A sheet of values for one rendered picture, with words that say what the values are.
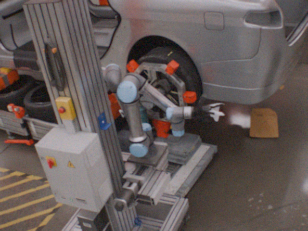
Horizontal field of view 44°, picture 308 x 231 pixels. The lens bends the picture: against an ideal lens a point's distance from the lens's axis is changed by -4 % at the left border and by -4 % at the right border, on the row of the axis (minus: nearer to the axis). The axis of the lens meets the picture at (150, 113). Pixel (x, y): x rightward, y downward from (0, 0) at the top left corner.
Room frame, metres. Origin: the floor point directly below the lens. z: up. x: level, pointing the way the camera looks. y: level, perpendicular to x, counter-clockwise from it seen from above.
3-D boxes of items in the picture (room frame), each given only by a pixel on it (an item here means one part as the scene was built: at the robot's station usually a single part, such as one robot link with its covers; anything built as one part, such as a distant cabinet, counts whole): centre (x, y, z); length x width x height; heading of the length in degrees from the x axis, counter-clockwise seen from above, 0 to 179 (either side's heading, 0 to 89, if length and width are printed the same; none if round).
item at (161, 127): (3.10, -0.11, 0.48); 0.16 x 0.12 x 0.17; 143
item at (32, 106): (4.23, 1.15, 0.39); 0.66 x 0.66 x 0.24
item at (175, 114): (2.06, -0.15, 1.21); 0.11 x 0.08 x 0.09; 75
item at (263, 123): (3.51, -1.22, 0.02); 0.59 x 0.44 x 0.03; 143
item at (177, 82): (3.07, -0.09, 0.85); 0.54 x 0.07 x 0.54; 53
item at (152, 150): (2.26, 0.07, 0.87); 0.15 x 0.15 x 0.10
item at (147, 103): (3.01, -0.05, 0.85); 0.21 x 0.14 x 0.14; 143
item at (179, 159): (3.24, -0.15, 0.13); 0.50 x 0.36 x 0.10; 53
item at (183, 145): (3.21, -0.19, 0.32); 0.40 x 0.30 x 0.28; 53
